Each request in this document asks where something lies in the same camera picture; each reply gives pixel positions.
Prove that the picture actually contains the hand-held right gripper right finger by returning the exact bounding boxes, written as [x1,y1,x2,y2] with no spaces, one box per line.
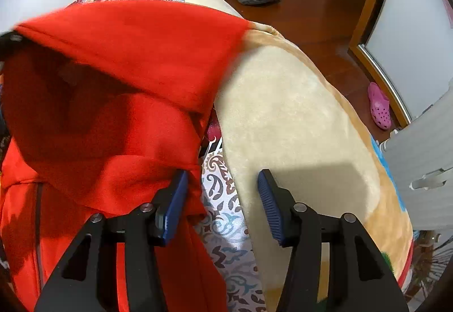
[257,168,409,312]

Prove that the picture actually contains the red hooded jacket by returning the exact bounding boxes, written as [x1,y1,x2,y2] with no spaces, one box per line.
[0,0,253,312]

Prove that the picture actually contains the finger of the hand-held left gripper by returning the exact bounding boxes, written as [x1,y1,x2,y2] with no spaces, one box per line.
[0,32,23,61]

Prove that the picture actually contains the beige plush blanket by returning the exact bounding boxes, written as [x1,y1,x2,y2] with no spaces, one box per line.
[179,0,414,312]

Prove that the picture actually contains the patchwork patterned bedsheet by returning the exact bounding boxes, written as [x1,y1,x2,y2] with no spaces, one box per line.
[72,0,270,312]

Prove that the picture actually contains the pink clog shoe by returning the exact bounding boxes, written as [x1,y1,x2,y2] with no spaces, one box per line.
[367,82,393,130]

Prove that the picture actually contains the white ribbed panel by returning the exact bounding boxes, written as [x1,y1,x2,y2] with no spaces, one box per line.
[380,78,453,231]

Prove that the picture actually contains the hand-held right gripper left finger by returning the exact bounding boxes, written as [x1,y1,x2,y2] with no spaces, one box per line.
[33,170,189,312]

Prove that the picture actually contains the frosted glass sliding door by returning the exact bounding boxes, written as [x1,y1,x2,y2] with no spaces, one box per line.
[364,0,453,121]

